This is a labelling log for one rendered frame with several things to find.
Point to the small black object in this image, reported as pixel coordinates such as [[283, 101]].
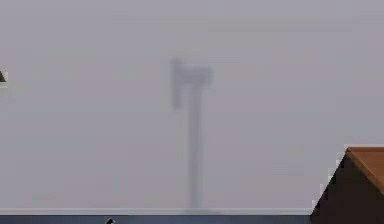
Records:
[[110, 221]]

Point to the brown wooden cabinet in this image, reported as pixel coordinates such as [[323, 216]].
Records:
[[353, 193]]

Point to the dark triangular object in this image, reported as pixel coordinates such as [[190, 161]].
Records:
[[2, 77]]

